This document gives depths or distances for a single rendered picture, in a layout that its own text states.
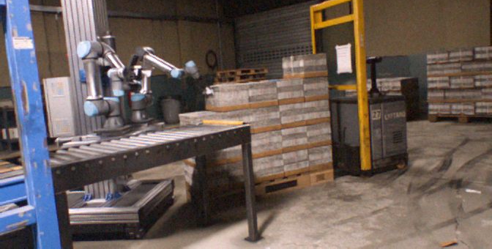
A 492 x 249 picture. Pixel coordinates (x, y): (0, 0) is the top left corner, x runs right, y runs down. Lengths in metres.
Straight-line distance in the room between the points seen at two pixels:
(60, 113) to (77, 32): 0.65
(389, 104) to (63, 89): 3.11
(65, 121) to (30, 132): 1.73
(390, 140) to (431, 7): 5.64
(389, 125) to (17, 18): 3.55
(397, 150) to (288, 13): 7.58
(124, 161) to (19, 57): 0.72
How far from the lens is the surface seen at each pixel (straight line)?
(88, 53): 2.96
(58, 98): 3.40
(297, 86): 3.74
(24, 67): 1.67
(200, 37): 12.05
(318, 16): 4.60
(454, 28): 9.44
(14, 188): 1.84
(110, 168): 2.03
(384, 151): 4.33
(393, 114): 4.36
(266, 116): 3.58
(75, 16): 3.38
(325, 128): 3.95
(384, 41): 9.94
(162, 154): 2.18
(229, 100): 3.41
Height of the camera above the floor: 1.14
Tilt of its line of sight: 6 degrees down
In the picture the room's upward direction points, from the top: 5 degrees counter-clockwise
